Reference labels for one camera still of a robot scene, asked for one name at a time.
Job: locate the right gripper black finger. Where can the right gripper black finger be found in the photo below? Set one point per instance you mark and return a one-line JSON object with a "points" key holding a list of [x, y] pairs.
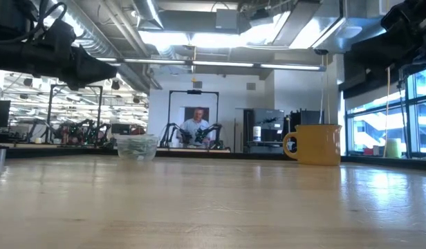
{"points": [[379, 53]]}

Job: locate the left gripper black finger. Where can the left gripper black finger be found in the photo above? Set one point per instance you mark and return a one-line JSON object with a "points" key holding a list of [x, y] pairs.
{"points": [[90, 71]]}

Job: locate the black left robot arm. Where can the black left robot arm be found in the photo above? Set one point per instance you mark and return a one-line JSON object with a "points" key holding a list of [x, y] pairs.
{"points": [[9, 55]]}

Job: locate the black background robot arm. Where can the black background robot arm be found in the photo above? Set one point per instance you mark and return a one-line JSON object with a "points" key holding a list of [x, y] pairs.
{"points": [[31, 131], [81, 131], [185, 136], [201, 134]]}

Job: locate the black window header beam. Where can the black window header beam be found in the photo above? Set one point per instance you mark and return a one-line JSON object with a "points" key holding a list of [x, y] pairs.
{"points": [[372, 83]]}

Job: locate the fluorescent tube light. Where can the fluorescent tube light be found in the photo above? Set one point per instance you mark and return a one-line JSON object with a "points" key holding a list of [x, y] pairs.
{"points": [[222, 64], [290, 66], [154, 61]]}

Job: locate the black computer monitor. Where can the black computer monitor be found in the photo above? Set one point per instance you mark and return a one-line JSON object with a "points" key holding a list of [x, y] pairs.
{"points": [[0, 114]]}

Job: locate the clear plastic container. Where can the clear plastic container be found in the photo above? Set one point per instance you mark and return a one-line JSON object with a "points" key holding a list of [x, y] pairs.
{"points": [[137, 148]]}

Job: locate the black equipment box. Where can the black equipment box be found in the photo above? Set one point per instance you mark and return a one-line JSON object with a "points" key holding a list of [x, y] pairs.
{"points": [[310, 117]]}

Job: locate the pale green roll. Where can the pale green roll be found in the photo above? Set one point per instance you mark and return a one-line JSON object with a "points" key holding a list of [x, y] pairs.
{"points": [[393, 148]]}

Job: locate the yellow ceramic mug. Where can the yellow ceramic mug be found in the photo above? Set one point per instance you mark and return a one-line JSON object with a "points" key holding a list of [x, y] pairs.
{"points": [[316, 145]]}

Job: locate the person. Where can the person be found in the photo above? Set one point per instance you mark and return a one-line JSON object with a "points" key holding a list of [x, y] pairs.
{"points": [[194, 126]]}

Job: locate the black equipment cabinet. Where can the black equipment cabinet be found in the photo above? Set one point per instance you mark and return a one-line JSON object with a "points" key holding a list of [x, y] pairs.
{"points": [[268, 117]]}

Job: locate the background wooden station table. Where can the background wooden station table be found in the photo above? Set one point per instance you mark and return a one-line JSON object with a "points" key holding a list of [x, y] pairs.
{"points": [[192, 150]]}

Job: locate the grey ceiling ventilation box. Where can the grey ceiling ventilation box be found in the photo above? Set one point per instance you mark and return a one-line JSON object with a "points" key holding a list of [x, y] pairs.
{"points": [[227, 19]]}

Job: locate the white canister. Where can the white canister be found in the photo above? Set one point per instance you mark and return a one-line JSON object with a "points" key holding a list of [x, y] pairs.
{"points": [[257, 134]]}

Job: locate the black background gantry frame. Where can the black background gantry frame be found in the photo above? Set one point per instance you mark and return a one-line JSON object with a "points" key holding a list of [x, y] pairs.
{"points": [[74, 85], [194, 92]]}

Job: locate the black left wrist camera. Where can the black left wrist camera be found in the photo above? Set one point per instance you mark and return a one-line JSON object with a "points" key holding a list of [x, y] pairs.
{"points": [[57, 36]]}

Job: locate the silver sheet metal duct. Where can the silver sheet metal duct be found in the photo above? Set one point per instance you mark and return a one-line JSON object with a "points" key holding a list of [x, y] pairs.
{"points": [[354, 31]]}

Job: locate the silver ribbed round duct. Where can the silver ribbed round duct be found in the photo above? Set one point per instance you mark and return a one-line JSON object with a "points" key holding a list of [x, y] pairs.
{"points": [[95, 38]]}

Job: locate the black security camera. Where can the black security camera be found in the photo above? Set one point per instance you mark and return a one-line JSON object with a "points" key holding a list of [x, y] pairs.
{"points": [[321, 52]]}

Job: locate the black window frame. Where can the black window frame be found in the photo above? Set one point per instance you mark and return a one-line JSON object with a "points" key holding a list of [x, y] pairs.
{"points": [[408, 121]]}

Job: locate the black table border rail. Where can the black table border rail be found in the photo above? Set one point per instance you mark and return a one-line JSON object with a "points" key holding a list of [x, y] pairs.
{"points": [[61, 152]]}

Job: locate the silver metal post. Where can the silver metal post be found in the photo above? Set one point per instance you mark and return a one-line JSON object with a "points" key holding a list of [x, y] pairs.
{"points": [[1, 159]]}

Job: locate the grey wall vent grille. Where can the grey wall vent grille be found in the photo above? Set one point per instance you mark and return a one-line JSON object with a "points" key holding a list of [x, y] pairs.
{"points": [[197, 84], [251, 86]]}

